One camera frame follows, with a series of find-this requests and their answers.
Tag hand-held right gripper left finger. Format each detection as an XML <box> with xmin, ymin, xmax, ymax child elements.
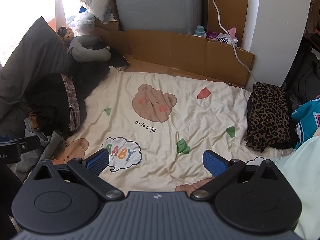
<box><xmin>32</xmin><ymin>149</ymin><xmax>125</xmax><ymax>201</ymax></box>

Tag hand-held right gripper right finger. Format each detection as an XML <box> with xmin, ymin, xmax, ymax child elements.
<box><xmin>191</xmin><ymin>150</ymin><xmax>288</xmax><ymax>201</ymax></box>

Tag black shorts with bear-print panels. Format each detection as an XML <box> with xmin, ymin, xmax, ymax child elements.
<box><xmin>25</xmin><ymin>73</ymin><xmax>87</xmax><ymax>135</ymax></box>

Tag grey cloth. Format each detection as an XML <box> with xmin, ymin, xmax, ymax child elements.
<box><xmin>19</xmin><ymin>120</ymin><xmax>68</xmax><ymax>180</ymax></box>

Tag cream bear-print blanket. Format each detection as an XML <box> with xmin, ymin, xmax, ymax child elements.
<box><xmin>22</xmin><ymin>67</ymin><xmax>295</xmax><ymax>198</ymax></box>

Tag leopard print garment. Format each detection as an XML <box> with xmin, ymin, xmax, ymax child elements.
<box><xmin>245</xmin><ymin>82</ymin><xmax>293</xmax><ymax>153</ymax></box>

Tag pale green cloth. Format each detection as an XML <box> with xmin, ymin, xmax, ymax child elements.
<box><xmin>272</xmin><ymin>135</ymin><xmax>320</xmax><ymax>240</ymax></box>

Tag black cloth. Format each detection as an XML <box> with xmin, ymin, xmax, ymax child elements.
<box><xmin>70</xmin><ymin>47</ymin><xmax>130</xmax><ymax>98</ymax></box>

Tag dark grey pillow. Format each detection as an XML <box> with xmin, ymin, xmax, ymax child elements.
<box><xmin>0</xmin><ymin>17</ymin><xmax>75</xmax><ymax>105</ymax></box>

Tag teal jersey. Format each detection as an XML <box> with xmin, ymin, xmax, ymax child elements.
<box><xmin>291</xmin><ymin>102</ymin><xmax>320</xmax><ymax>150</ymax></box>

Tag brown teddy bear toy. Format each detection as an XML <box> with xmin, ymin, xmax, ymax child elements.
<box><xmin>57</xmin><ymin>27</ymin><xmax>75</xmax><ymax>46</ymax></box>

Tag brown cardboard sheet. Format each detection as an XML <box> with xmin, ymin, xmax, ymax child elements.
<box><xmin>94</xmin><ymin>19</ymin><xmax>255</xmax><ymax>89</ymax></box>

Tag white detergent refill pouch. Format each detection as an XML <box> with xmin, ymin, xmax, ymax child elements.
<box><xmin>206</xmin><ymin>27</ymin><xmax>239</xmax><ymax>47</ymax></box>

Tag clear plastic bag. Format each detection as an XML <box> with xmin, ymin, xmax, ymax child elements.
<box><xmin>66</xmin><ymin>12</ymin><xmax>96</xmax><ymax>34</ymax></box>

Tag upright cardboard box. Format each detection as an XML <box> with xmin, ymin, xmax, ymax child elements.
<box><xmin>206</xmin><ymin>0</ymin><xmax>250</xmax><ymax>48</ymax></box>

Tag grey upright board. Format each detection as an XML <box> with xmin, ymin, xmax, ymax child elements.
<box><xmin>112</xmin><ymin>0</ymin><xmax>203</xmax><ymax>33</ymax></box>

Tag white cable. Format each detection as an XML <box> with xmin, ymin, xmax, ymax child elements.
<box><xmin>210</xmin><ymin>0</ymin><xmax>259</xmax><ymax>83</ymax></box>

